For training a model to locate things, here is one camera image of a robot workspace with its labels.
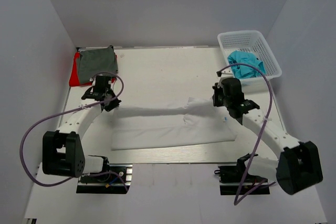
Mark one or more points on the white plastic basket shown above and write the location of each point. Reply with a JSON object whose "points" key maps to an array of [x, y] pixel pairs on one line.
{"points": [[254, 42]]}

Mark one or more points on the white t shirt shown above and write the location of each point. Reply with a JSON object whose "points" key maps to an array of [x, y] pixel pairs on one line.
{"points": [[193, 122]]}

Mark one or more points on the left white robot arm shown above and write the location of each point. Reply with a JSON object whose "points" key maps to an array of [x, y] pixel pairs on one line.
{"points": [[63, 154]]}

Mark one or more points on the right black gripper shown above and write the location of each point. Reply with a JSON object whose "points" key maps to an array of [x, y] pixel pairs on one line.
{"points": [[216, 102]]}

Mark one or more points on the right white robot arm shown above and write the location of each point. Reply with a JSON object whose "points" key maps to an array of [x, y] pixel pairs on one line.
{"points": [[298, 163]]}

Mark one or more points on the blue t shirt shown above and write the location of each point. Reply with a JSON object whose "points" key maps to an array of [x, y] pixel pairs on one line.
{"points": [[245, 65]]}

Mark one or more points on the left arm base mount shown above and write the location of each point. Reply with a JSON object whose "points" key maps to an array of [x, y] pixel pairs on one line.
{"points": [[116, 183]]}

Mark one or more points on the folded red t shirt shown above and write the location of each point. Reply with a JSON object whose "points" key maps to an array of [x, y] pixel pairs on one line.
{"points": [[73, 81]]}

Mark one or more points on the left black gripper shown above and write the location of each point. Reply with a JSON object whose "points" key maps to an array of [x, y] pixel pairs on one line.
{"points": [[113, 105]]}

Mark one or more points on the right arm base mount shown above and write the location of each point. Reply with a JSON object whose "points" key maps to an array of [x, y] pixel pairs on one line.
{"points": [[230, 176]]}

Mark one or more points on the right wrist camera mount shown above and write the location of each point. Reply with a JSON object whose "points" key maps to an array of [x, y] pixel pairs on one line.
{"points": [[224, 75]]}

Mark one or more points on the folded grey t shirt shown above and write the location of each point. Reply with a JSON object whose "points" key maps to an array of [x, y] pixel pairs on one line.
{"points": [[91, 62]]}

